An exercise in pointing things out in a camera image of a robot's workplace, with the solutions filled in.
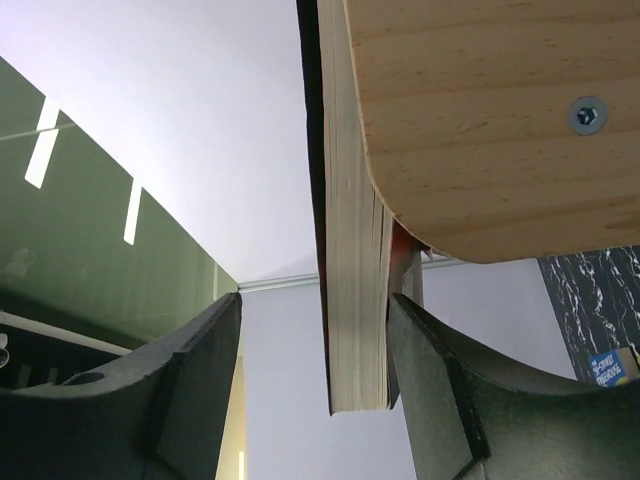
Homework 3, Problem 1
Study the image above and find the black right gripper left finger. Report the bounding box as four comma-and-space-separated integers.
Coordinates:
1, 292, 242, 479

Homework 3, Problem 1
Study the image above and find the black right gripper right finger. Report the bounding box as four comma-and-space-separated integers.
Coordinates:
388, 294, 639, 479

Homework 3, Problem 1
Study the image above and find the dark tale of two cities book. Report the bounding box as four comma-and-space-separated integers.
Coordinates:
296, 1, 397, 415

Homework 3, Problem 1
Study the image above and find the blue 91-storey treehouse book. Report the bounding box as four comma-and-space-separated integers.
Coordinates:
590, 345, 639, 387

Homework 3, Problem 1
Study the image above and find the wooden bookshelf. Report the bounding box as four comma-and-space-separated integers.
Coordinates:
345, 1, 639, 264

